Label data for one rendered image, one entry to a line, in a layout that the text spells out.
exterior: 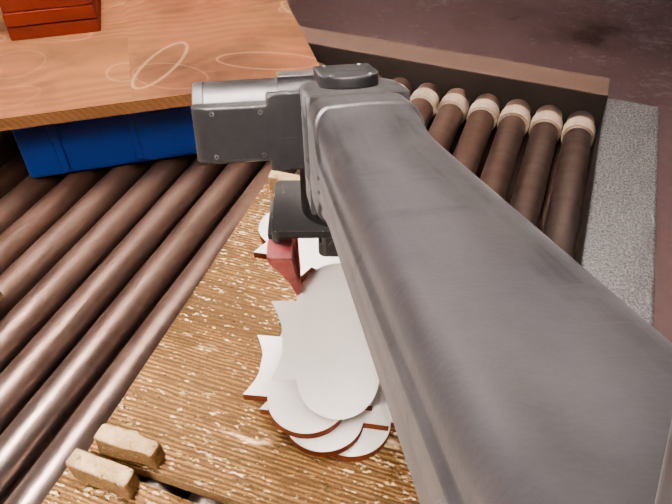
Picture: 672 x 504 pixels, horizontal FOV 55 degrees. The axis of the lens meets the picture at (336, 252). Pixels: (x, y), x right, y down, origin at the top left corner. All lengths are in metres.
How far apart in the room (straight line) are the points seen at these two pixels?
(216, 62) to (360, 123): 0.64
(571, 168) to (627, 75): 2.39
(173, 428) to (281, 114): 0.33
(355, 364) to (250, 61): 0.50
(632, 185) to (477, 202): 0.78
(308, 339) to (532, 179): 0.47
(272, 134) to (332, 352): 0.22
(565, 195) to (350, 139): 0.65
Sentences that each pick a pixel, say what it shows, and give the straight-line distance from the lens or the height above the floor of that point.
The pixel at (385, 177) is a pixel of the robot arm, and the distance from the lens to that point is 0.23.
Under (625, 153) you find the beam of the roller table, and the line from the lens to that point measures 1.04.
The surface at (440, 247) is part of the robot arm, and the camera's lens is 0.17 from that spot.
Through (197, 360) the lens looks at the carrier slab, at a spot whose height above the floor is 0.94.
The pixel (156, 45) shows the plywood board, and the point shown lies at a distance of 0.99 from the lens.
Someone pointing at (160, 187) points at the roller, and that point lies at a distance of 0.93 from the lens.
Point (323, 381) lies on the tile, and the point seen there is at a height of 0.99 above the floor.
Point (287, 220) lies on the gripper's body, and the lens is 0.50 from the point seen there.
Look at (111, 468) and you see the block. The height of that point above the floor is 0.96.
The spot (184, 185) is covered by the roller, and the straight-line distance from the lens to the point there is 0.91.
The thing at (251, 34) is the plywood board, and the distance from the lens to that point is 1.00.
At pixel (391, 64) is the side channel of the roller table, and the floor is 0.94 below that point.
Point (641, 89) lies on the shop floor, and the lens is 3.26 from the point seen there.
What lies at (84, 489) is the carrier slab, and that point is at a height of 0.94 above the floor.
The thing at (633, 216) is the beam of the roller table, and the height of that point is 0.92.
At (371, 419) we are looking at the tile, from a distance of 0.59.
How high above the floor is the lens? 1.46
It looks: 44 degrees down
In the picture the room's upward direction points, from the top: straight up
